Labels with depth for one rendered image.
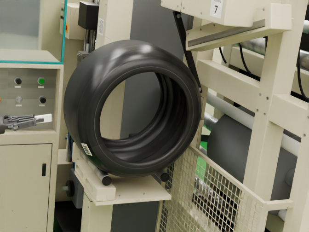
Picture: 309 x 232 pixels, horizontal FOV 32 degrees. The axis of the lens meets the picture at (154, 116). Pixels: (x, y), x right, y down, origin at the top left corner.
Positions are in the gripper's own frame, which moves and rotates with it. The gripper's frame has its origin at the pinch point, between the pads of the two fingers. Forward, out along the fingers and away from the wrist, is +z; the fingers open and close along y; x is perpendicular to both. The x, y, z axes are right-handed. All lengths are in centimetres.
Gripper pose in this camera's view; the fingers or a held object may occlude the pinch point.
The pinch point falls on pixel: (43, 118)
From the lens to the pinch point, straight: 230.9
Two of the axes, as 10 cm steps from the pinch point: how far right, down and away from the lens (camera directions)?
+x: 0.2, 9.4, 3.3
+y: -3.9, -3.0, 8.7
